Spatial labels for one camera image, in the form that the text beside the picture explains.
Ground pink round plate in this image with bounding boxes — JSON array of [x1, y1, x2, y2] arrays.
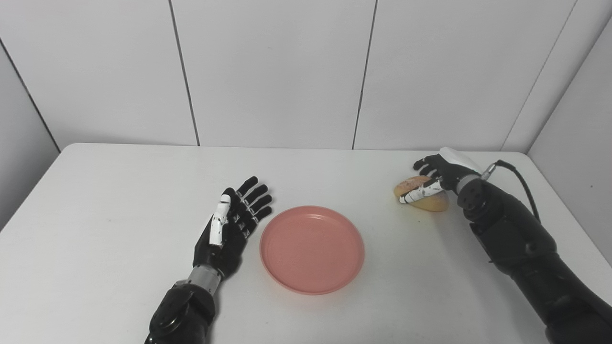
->
[[260, 205, 365, 295]]

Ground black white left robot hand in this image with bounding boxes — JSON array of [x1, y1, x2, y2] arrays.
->
[[193, 176, 273, 280]]

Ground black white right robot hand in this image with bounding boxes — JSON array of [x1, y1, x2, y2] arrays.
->
[[399, 147, 483, 204]]

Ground golden brown bread roll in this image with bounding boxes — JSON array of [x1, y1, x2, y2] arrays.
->
[[393, 175, 450, 212]]

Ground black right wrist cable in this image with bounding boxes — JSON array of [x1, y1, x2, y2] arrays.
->
[[481, 160, 541, 223]]

